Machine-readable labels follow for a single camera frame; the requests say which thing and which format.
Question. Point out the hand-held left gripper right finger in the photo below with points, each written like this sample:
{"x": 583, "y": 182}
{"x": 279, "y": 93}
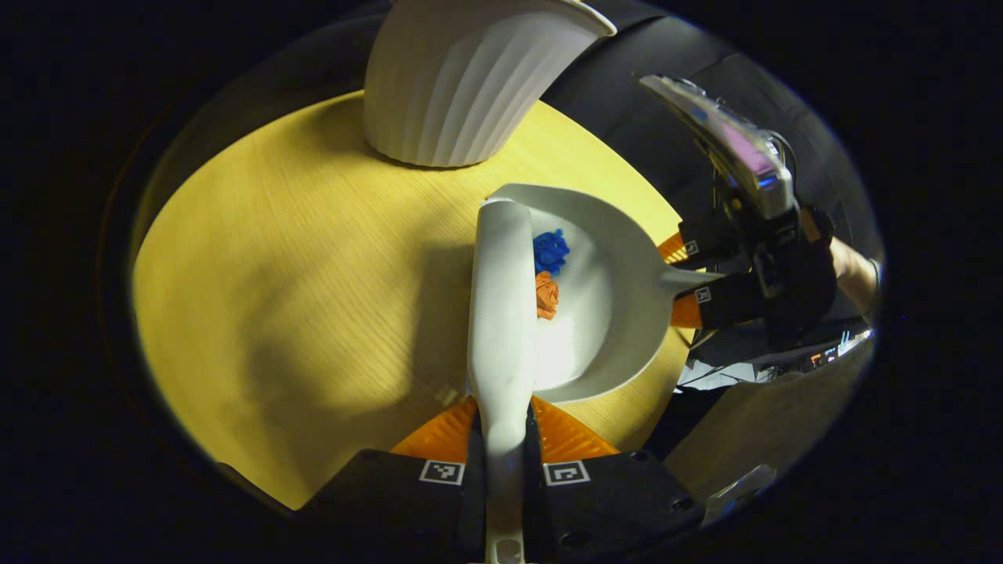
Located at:
{"x": 534, "y": 509}

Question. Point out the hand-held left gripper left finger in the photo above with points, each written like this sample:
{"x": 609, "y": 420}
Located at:
{"x": 475, "y": 509}

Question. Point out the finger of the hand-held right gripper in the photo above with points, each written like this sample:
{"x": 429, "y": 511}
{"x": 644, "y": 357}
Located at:
{"x": 729, "y": 301}
{"x": 717, "y": 239}

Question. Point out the white dustpan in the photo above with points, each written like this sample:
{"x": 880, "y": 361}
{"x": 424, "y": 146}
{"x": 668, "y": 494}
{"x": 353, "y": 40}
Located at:
{"x": 619, "y": 313}

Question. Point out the blue paper ball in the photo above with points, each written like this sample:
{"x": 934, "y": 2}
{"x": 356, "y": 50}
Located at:
{"x": 551, "y": 251}

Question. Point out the orange paper ball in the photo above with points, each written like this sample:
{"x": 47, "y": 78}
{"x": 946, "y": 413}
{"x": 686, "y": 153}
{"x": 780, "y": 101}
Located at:
{"x": 547, "y": 296}

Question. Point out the small white broom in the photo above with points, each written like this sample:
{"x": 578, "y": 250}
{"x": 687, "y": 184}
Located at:
{"x": 501, "y": 313}

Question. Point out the white ribbed garbage bin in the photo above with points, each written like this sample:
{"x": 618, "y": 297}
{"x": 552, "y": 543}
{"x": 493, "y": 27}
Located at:
{"x": 454, "y": 86}

